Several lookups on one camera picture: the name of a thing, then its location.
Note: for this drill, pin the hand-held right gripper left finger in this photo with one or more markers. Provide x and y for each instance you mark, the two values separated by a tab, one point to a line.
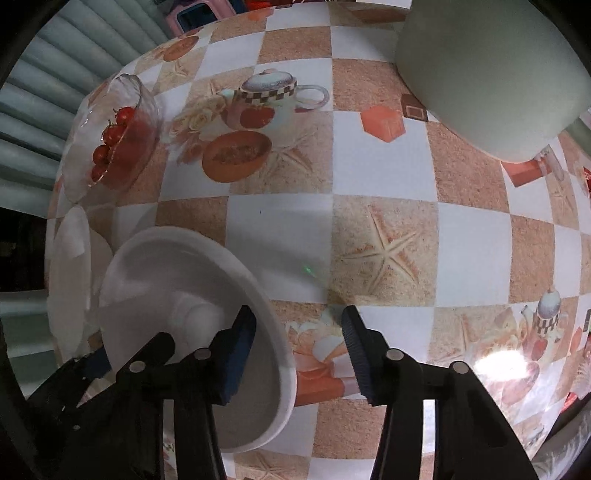
238	355

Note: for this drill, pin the checkered printed tablecloth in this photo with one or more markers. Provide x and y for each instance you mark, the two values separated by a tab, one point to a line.
383	175

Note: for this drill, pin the pale green pitcher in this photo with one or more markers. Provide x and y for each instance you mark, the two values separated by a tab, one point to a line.
485	69

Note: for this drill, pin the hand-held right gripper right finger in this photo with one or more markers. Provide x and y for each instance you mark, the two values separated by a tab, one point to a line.
358	355

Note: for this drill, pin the clear glass bowl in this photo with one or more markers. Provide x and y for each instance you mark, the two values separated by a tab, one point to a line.
141	94

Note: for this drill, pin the pale green ribbed curtain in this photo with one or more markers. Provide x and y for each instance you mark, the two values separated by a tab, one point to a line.
37	115

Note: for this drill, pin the pile of cherry tomatoes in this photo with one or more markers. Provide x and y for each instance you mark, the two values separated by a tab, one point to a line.
111	134

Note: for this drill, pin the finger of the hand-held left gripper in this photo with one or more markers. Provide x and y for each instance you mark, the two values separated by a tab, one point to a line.
94	365

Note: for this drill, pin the pink plastic stool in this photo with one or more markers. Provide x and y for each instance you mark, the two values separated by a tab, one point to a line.
174	18

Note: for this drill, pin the white round bowl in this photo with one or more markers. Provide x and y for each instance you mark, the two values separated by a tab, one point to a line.
184	286
69	286

